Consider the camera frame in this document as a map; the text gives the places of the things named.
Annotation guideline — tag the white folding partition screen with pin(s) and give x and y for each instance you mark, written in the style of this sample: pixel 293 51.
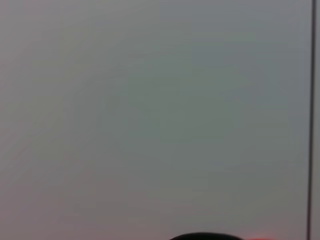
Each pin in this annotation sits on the white folding partition screen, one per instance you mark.
pixel 150 100

